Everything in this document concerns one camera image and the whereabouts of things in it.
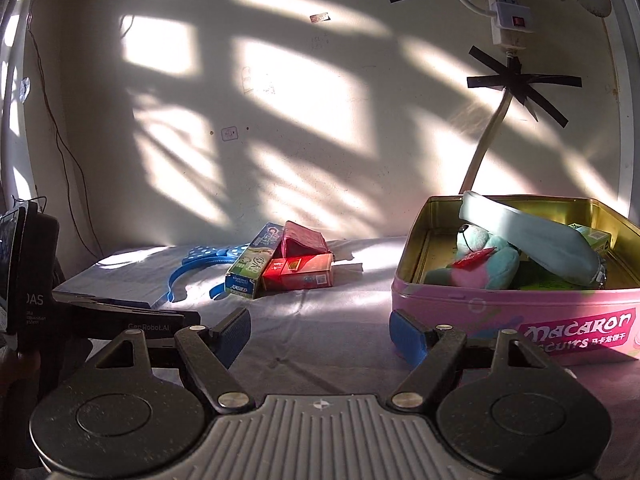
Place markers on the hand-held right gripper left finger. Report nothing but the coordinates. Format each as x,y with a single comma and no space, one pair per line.
236,334

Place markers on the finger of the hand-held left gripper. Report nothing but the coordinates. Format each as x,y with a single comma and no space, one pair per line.
130,322

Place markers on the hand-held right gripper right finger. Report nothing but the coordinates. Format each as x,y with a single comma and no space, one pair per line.
406,336

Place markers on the pink biscuit tin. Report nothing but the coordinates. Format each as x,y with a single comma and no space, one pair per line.
450,310

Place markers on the blue plastic tool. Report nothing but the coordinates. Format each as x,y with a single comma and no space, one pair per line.
173,282

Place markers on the toothpaste box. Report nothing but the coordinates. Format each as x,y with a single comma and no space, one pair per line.
250,265

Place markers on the red box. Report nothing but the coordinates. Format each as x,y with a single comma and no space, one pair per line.
300,272

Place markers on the pink pouch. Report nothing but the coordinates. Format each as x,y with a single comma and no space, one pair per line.
305,240

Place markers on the blue checked bed sheet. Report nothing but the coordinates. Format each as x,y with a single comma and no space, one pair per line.
325,330

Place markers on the green packet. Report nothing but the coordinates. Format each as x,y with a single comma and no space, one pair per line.
545,280

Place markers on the white plush toy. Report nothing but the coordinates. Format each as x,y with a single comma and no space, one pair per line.
525,230

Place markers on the small green box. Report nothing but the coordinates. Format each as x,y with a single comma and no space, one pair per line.
595,240

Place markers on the black tape star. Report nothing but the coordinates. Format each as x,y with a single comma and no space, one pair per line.
520,82

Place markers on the white power strip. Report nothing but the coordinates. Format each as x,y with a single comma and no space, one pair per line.
505,20

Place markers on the small square wall sticker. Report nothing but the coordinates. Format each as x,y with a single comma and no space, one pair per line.
230,133

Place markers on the white window frame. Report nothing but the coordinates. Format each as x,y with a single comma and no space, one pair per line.
625,125

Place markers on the small silver wall sticker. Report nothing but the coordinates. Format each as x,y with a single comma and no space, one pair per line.
320,18

